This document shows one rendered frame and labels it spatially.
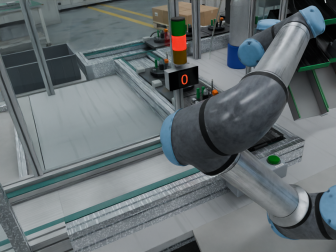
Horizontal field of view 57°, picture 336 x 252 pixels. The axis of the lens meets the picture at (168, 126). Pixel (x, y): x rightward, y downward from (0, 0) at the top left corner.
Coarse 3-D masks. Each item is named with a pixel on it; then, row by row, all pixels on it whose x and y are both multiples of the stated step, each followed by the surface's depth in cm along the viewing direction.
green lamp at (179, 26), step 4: (184, 20) 104; (172, 24) 104; (176, 24) 103; (180, 24) 103; (184, 24) 104; (172, 28) 104; (176, 28) 104; (180, 28) 104; (184, 28) 105; (172, 32) 105; (176, 32) 104; (180, 32) 104; (184, 32) 105
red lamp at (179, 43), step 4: (172, 36) 106; (176, 36) 105; (180, 36) 105; (184, 36) 106; (172, 40) 107; (176, 40) 106; (180, 40) 106; (184, 40) 107; (172, 44) 108; (176, 44) 107; (180, 44) 106; (184, 44) 107; (172, 48) 109; (176, 48) 107; (180, 48) 107; (184, 48) 108
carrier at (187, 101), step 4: (212, 80) 143; (212, 84) 144; (196, 88) 144; (204, 88) 145; (212, 88) 146; (196, 92) 145; (204, 92) 140; (208, 92) 155; (188, 96) 153; (192, 96) 153; (196, 96) 146; (200, 96) 148; (204, 96) 141; (208, 96) 142; (184, 100) 150; (188, 100) 149; (192, 100) 143; (196, 100) 144; (200, 100) 144; (184, 104) 146; (188, 104) 146
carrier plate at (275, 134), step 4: (272, 128) 123; (272, 132) 121; (276, 132) 121; (264, 136) 119; (268, 136) 119; (272, 136) 119; (276, 136) 118; (280, 136) 119; (260, 140) 117; (264, 140) 117; (268, 140) 117; (272, 140) 118; (276, 140) 119; (256, 144) 115; (260, 144) 116; (248, 148) 114; (252, 148) 115
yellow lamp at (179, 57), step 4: (172, 52) 110; (176, 52) 108; (180, 52) 108; (184, 52) 109; (176, 56) 109; (180, 56) 109; (184, 56) 109; (176, 60) 110; (180, 60) 109; (184, 60) 110
